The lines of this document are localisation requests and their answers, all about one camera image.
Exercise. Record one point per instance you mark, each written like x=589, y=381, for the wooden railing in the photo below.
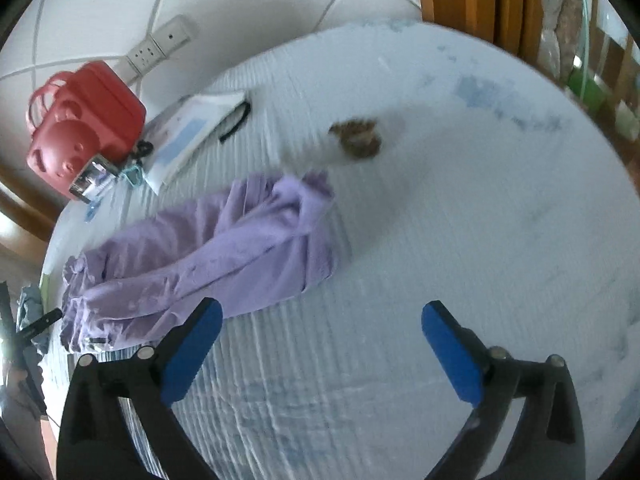
x=617, y=70

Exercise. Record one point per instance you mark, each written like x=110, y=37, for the wooden headboard frame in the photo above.
x=465, y=0

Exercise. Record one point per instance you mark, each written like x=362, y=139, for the white five-hole wall socket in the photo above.
x=142, y=57

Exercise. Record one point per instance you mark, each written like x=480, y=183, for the floral curtain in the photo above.
x=565, y=15

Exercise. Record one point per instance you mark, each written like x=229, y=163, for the purple garment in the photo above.
x=210, y=260

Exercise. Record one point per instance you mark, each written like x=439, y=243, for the green object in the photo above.
x=585, y=90

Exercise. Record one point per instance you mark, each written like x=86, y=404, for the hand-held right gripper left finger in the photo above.
x=192, y=350

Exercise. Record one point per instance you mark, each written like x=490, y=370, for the grey-blue cloth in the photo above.
x=29, y=305

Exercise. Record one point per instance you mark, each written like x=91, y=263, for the wooden side frame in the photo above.
x=25, y=210

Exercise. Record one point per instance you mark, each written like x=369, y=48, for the brown hair scrunchie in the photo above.
x=357, y=140

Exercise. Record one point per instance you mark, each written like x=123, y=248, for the white paper booklet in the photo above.
x=190, y=130

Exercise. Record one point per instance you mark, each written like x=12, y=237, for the black metal stand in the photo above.
x=42, y=321

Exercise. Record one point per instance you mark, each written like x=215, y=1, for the smartphone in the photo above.
x=92, y=180

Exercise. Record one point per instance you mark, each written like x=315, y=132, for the red bear-face suitcase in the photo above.
x=95, y=115

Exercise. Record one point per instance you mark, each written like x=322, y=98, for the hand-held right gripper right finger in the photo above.
x=450, y=355

